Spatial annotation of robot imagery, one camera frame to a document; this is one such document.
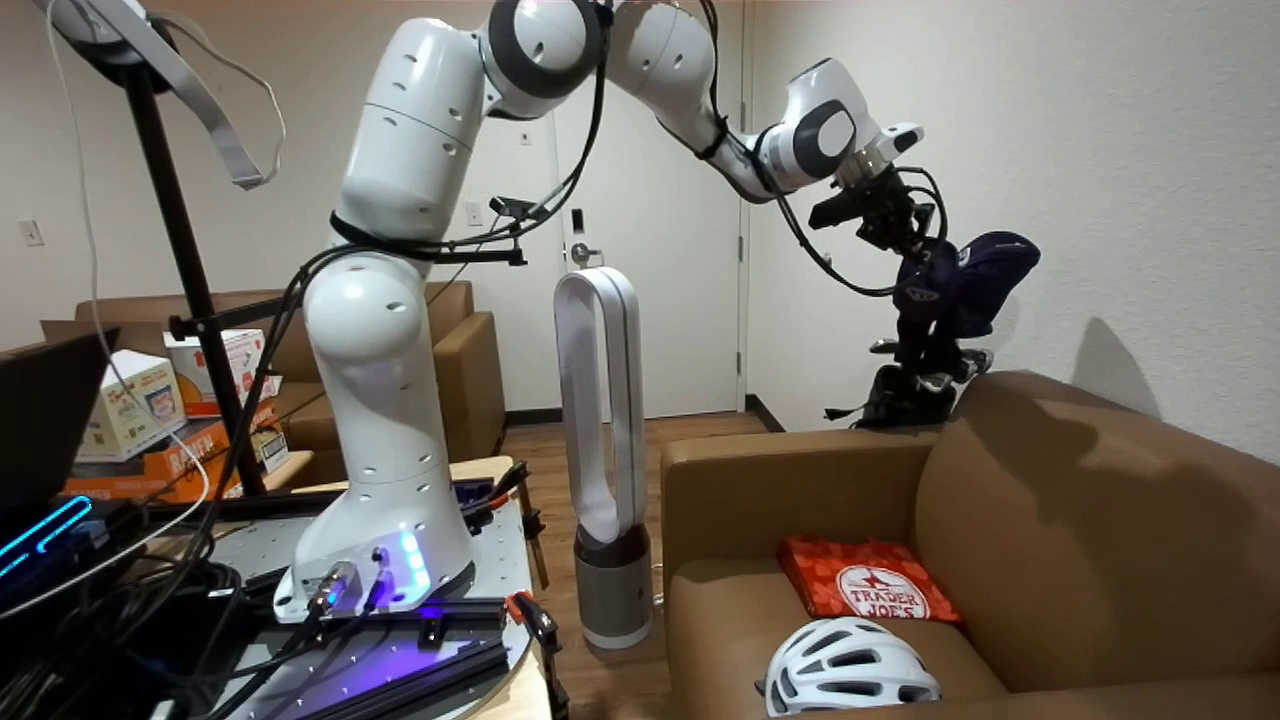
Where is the white cardboard box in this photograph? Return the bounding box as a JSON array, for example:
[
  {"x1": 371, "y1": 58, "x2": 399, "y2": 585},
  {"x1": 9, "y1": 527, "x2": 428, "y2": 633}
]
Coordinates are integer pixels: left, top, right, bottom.
[{"x1": 71, "y1": 347, "x2": 191, "y2": 467}]

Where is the black tripod stand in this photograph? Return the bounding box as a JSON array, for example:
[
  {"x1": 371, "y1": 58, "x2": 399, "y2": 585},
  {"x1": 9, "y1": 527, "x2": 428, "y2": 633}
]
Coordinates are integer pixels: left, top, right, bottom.
[{"x1": 116, "y1": 58, "x2": 336, "y2": 516}]

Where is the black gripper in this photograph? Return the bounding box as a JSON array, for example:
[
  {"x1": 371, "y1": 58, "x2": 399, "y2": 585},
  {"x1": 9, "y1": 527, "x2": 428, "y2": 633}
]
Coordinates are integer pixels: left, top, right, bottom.
[{"x1": 853, "y1": 165, "x2": 938, "y2": 258}]

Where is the dark golf club cover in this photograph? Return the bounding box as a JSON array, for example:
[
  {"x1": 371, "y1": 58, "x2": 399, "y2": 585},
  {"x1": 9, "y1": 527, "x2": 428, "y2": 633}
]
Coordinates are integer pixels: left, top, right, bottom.
[{"x1": 888, "y1": 243, "x2": 966, "y2": 354}]

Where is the red printed shopping bag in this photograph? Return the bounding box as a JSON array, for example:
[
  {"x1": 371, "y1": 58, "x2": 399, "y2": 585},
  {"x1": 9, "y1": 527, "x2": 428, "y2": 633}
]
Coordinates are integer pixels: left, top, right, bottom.
[{"x1": 774, "y1": 531, "x2": 962, "y2": 628}]

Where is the orange flat box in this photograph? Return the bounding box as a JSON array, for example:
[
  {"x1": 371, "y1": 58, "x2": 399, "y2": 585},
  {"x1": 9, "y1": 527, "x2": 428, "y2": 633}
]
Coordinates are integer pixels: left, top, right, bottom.
[{"x1": 54, "y1": 424, "x2": 290, "y2": 513}]

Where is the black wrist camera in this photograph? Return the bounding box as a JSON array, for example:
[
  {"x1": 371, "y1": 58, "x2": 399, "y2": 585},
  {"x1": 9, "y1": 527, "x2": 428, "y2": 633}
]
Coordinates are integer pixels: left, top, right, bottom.
[{"x1": 802, "y1": 183, "x2": 883, "y2": 232}]

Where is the white bicycle helmet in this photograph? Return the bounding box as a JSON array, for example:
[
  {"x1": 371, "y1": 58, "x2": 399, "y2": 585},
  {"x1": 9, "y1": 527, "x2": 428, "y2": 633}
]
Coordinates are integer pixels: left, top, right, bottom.
[{"x1": 761, "y1": 612, "x2": 943, "y2": 720}]

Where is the white box red print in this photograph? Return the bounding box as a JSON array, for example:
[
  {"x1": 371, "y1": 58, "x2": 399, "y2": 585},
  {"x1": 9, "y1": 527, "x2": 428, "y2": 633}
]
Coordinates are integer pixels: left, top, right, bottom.
[{"x1": 161, "y1": 325, "x2": 287, "y2": 424}]

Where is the grey strap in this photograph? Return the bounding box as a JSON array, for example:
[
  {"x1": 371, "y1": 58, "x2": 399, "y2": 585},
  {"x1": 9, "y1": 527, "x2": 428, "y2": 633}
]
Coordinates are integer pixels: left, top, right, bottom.
[{"x1": 74, "y1": 0, "x2": 279, "y2": 192}]

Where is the navy golf cover white logo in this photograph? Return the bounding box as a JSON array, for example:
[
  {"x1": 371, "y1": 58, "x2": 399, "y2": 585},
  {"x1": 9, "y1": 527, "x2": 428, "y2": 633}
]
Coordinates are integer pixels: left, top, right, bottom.
[{"x1": 952, "y1": 228, "x2": 1043, "y2": 342}]

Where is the black table clamp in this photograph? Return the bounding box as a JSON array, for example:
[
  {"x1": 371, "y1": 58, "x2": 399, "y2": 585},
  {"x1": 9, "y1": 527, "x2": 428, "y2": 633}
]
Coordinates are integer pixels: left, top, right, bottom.
[{"x1": 504, "y1": 591, "x2": 573, "y2": 720}]

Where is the white door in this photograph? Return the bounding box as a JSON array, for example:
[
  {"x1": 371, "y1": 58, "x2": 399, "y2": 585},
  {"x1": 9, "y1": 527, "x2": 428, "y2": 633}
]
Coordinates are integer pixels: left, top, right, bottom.
[{"x1": 504, "y1": 0, "x2": 748, "y2": 417}]

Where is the black clamp red handle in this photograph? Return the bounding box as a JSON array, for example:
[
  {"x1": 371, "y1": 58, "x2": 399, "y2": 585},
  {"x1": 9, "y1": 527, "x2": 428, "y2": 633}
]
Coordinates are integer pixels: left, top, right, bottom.
[{"x1": 452, "y1": 466, "x2": 538, "y2": 527}]

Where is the blue lit device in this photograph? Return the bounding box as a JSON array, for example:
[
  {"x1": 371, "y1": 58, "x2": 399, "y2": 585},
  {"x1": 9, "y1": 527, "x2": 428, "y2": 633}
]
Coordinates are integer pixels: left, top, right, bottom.
[{"x1": 0, "y1": 493, "x2": 110, "y2": 591}]

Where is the white bladeless tower fan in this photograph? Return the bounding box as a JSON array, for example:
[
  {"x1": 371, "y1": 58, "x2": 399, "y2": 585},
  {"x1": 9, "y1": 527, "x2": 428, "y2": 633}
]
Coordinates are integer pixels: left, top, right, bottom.
[{"x1": 550, "y1": 265, "x2": 658, "y2": 657}]

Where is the tan leather sofa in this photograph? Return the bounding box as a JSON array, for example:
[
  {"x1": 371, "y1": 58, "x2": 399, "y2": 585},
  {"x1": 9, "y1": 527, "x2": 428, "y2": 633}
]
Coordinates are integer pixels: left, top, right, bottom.
[{"x1": 658, "y1": 367, "x2": 1280, "y2": 720}]

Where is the black laptop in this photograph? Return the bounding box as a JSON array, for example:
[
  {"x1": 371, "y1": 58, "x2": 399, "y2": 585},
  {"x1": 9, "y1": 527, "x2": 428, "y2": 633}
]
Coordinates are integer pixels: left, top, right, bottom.
[{"x1": 0, "y1": 330, "x2": 122, "y2": 535}]

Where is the black golf bag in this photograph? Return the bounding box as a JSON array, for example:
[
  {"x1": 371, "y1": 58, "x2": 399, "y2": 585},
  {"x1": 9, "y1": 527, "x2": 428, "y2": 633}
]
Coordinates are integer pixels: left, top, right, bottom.
[{"x1": 853, "y1": 338, "x2": 997, "y2": 431}]

